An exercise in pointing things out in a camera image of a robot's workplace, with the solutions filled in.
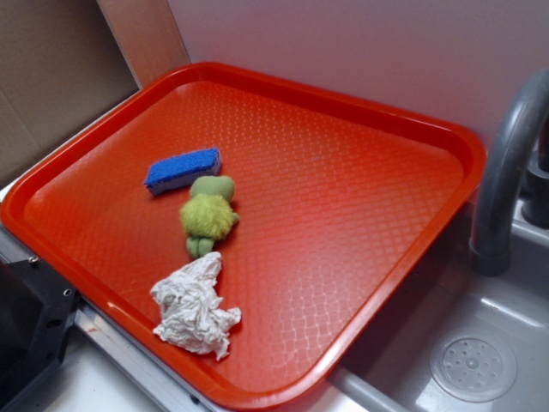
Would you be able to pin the blue sponge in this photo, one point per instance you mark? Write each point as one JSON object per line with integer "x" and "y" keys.
{"x": 182, "y": 170}

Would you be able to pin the brown cardboard panel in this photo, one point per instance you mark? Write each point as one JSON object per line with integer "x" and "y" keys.
{"x": 65, "y": 63}

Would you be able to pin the grey faucet knob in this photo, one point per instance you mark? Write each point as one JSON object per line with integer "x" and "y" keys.
{"x": 535, "y": 184}

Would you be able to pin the green plush toy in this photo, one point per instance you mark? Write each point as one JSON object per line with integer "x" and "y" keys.
{"x": 208, "y": 217}

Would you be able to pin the grey toy faucet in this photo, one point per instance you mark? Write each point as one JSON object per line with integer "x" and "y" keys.
{"x": 502, "y": 181}

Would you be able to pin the grey toy sink basin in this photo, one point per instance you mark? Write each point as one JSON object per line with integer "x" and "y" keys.
{"x": 449, "y": 339}

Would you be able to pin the crumpled white paper towel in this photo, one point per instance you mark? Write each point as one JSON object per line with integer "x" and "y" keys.
{"x": 191, "y": 316}

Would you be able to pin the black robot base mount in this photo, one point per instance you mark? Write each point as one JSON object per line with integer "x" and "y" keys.
{"x": 37, "y": 309}

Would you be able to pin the red plastic tray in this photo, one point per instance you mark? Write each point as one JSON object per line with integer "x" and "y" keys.
{"x": 338, "y": 199}

